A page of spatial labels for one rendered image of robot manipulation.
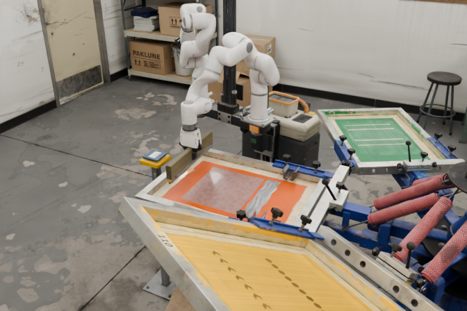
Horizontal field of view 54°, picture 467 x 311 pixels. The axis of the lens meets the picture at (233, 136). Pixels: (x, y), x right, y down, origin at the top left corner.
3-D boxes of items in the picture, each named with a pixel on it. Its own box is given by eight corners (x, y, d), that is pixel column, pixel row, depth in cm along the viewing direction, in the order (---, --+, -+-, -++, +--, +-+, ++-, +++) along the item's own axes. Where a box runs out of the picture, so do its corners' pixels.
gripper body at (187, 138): (202, 124, 226) (203, 144, 231) (184, 120, 230) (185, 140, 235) (194, 130, 220) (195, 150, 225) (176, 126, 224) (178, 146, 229)
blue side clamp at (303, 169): (271, 174, 246) (272, 163, 243) (274, 170, 250) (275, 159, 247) (326, 188, 235) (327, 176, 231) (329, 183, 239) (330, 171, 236)
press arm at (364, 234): (201, 201, 238) (200, 191, 235) (206, 195, 243) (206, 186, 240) (463, 277, 189) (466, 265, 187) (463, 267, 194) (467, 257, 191)
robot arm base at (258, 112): (258, 110, 274) (259, 86, 268) (276, 115, 268) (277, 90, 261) (242, 119, 263) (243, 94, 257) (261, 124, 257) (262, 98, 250)
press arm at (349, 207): (329, 214, 206) (329, 204, 204) (332, 207, 211) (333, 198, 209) (367, 224, 199) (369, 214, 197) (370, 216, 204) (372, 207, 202)
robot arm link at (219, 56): (235, 37, 236) (258, 42, 227) (222, 76, 237) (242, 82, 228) (216, 25, 223) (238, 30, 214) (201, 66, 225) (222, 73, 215)
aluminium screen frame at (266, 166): (135, 202, 221) (134, 196, 219) (197, 150, 268) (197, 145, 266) (290, 250, 190) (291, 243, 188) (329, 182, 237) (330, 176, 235)
